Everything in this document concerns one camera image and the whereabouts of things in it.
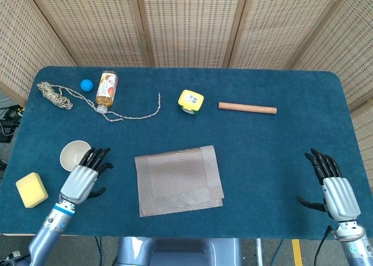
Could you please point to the cream ceramic bowl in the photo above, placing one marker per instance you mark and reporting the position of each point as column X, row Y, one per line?
column 71, row 155

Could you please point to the blue carpet table cover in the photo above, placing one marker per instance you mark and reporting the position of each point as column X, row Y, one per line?
column 262, row 161

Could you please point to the white table leg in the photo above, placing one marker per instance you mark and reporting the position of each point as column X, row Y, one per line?
column 259, row 252

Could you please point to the yellow sponge block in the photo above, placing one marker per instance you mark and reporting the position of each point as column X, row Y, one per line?
column 31, row 190

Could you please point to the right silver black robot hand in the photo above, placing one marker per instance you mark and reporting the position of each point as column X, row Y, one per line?
column 341, row 199

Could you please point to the wooden rolling pin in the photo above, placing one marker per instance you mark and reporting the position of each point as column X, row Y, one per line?
column 247, row 108

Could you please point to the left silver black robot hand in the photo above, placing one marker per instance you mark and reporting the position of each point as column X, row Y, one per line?
column 78, row 184

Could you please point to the beige woven placemat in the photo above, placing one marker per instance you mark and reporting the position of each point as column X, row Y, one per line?
column 180, row 181

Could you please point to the blue grey robot torso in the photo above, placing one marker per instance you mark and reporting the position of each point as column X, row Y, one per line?
column 180, row 251

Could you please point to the woven bamboo folding screen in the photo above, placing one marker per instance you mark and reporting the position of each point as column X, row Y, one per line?
column 189, row 24

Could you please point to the yellow tape measure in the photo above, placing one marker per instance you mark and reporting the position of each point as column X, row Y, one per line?
column 190, row 99

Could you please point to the juice bottle with fruit label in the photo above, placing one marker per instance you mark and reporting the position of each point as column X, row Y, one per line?
column 107, row 88

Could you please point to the yellow floor tape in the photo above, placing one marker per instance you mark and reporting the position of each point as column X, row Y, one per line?
column 297, row 252

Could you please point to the small blue ball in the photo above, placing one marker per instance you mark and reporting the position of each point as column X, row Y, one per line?
column 86, row 85

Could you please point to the black floor equipment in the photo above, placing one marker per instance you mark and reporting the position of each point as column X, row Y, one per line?
column 8, row 123

